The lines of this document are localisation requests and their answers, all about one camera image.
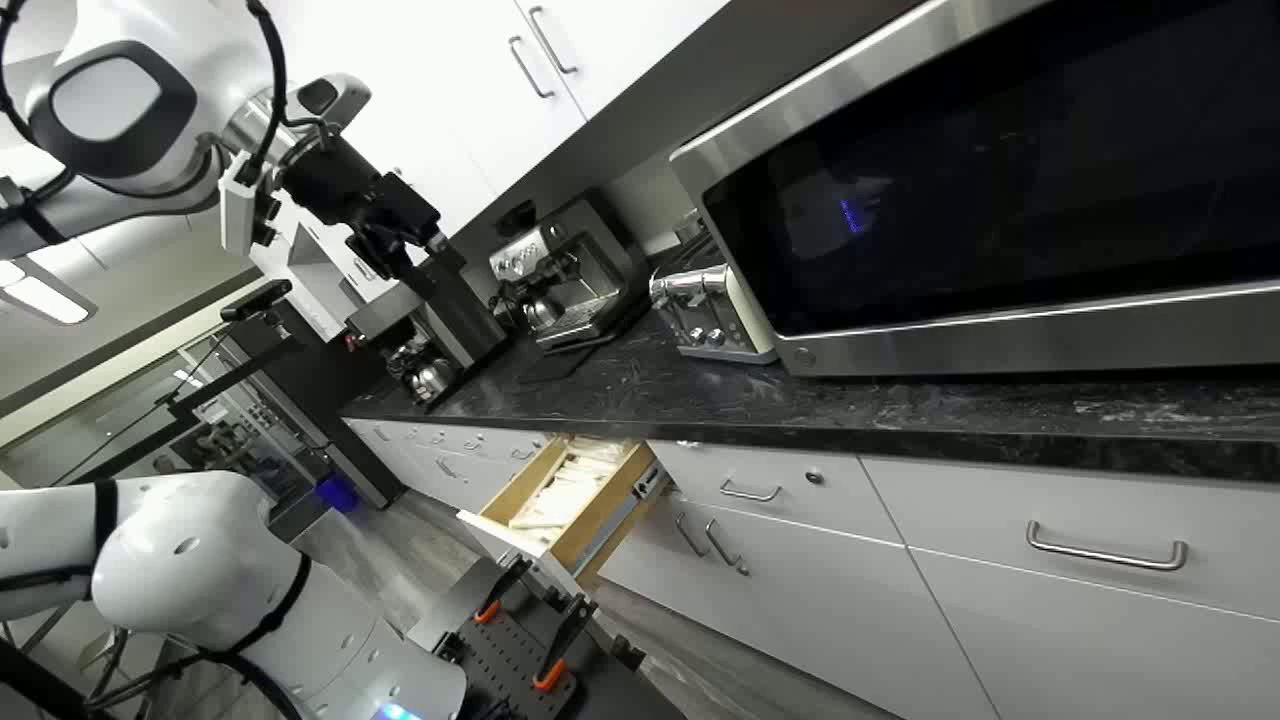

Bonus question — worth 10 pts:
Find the wooden drawer with white front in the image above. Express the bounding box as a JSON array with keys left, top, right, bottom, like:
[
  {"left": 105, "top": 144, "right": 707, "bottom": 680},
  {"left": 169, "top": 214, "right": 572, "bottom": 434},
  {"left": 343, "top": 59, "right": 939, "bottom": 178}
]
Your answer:
[{"left": 454, "top": 434, "right": 674, "bottom": 592}]

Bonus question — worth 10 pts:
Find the metal lower drawer handle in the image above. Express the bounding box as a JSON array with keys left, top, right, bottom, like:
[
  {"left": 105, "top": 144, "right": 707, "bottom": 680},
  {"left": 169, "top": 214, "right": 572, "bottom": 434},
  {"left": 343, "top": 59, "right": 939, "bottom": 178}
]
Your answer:
[
  {"left": 716, "top": 473, "right": 792, "bottom": 514},
  {"left": 1019, "top": 515, "right": 1197, "bottom": 581}
]

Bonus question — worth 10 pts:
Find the metal upper cabinet handle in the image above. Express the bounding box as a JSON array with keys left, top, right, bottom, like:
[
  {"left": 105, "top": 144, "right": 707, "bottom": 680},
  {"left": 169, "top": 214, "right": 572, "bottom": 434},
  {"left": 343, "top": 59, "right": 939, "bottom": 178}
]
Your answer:
[
  {"left": 522, "top": 4, "right": 585, "bottom": 82},
  {"left": 502, "top": 33, "right": 560, "bottom": 104}
]

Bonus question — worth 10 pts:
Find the silver espresso machine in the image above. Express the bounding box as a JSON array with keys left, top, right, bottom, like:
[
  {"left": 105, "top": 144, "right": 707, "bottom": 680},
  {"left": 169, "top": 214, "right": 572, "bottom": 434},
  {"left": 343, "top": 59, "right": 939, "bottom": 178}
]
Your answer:
[{"left": 485, "top": 198, "right": 656, "bottom": 362}]

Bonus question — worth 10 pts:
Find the white lower cabinet door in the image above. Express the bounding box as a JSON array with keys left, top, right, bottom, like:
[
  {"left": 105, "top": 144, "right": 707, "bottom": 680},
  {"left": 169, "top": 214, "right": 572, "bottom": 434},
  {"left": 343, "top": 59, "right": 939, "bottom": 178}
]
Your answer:
[
  {"left": 597, "top": 496, "right": 1001, "bottom": 720},
  {"left": 915, "top": 549, "right": 1280, "bottom": 720}
]

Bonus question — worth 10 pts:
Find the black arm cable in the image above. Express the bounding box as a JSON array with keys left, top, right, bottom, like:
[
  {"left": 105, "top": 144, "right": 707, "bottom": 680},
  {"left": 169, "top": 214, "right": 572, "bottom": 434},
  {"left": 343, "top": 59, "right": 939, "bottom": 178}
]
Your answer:
[{"left": 0, "top": 0, "right": 296, "bottom": 194}]

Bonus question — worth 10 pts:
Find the white lower drawer front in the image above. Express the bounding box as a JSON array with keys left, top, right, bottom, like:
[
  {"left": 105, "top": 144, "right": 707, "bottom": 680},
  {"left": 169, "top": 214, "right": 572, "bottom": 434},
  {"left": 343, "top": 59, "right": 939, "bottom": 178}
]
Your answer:
[
  {"left": 648, "top": 438, "right": 912, "bottom": 544},
  {"left": 857, "top": 454, "right": 1280, "bottom": 634},
  {"left": 340, "top": 418, "right": 553, "bottom": 522}
]

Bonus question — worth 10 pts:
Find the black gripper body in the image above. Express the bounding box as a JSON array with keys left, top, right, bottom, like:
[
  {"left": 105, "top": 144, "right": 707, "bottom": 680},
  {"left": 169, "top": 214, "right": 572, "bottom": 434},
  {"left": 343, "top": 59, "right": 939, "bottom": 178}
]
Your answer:
[{"left": 276, "top": 127, "right": 449, "bottom": 256}]

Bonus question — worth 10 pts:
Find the black clamp with orange handle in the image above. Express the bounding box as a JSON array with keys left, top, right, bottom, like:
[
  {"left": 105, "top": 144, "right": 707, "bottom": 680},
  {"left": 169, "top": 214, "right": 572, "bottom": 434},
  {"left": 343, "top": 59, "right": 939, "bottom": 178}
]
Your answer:
[
  {"left": 529, "top": 626, "right": 597, "bottom": 699},
  {"left": 463, "top": 573, "right": 534, "bottom": 637}
]

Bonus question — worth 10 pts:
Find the ceiling light panel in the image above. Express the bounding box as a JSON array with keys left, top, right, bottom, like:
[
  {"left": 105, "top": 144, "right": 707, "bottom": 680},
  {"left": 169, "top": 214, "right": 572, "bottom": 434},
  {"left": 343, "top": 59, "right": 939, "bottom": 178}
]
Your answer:
[{"left": 0, "top": 253, "right": 97, "bottom": 332}]

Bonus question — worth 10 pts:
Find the black coffee machine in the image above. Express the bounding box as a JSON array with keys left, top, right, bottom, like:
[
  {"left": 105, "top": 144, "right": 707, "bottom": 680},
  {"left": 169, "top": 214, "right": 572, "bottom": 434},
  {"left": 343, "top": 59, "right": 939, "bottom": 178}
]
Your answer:
[{"left": 374, "top": 235, "right": 516, "bottom": 408}]

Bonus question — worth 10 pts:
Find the silver toaster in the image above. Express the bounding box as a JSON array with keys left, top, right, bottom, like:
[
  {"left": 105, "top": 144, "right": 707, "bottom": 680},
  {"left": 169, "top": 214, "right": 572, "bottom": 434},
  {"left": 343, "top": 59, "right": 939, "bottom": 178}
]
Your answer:
[{"left": 642, "top": 261, "right": 778, "bottom": 368}]

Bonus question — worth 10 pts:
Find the black steel microwave oven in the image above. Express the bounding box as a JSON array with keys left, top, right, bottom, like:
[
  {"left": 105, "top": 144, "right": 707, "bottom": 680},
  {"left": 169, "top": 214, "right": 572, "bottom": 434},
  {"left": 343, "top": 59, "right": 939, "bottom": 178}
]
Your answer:
[{"left": 665, "top": 0, "right": 1280, "bottom": 385}]

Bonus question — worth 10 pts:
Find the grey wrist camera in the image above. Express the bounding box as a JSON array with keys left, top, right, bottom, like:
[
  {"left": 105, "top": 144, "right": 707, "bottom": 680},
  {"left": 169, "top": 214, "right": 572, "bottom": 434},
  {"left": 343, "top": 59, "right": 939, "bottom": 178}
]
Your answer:
[{"left": 291, "top": 73, "right": 374, "bottom": 131}]

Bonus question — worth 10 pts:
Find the white upper cabinet door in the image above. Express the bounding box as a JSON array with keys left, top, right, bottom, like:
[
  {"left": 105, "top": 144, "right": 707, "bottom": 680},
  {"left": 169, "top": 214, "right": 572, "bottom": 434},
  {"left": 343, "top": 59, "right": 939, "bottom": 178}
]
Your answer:
[
  {"left": 512, "top": 0, "right": 732, "bottom": 124},
  {"left": 265, "top": 0, "right": 592, "bottom": 240}
]

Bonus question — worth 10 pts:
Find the white cabinet door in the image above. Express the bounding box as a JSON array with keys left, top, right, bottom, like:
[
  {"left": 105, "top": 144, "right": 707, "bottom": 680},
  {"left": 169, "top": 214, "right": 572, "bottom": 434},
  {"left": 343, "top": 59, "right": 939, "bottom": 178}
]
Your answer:
[
  {"left": 265, "top": 0, "right": 592, "bottom": 240},
  {"left": 915, "top": 549, "right": 1280, "bottom": 720},
  {"left": 597, "top": 496, "right": 1001, "bottom": 720},
  {"left": 512, "top": 0, "right": 732, "bottom": 124}
]

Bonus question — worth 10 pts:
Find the black perforated cart top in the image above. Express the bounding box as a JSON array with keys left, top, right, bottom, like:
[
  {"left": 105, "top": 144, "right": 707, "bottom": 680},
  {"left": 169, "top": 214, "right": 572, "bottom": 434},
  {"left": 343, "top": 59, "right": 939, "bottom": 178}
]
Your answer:
[{"left": 434, "top": 557, "right": 632, "bottom": 720}]

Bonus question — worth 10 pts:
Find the black metal stand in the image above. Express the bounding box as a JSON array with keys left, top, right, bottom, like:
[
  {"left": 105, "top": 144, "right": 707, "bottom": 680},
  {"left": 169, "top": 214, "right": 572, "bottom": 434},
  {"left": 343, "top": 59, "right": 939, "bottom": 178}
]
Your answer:
[{"left": 75, "top": 276, "right": 407, "bottom": 514}]

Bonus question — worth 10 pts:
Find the metal lower door handle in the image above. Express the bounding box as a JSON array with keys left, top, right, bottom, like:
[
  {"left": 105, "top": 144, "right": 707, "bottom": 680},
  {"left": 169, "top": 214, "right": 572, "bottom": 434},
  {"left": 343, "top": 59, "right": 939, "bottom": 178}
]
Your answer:
[{"left": 666, "top": 508, "right": 761, "bottom": 581}]

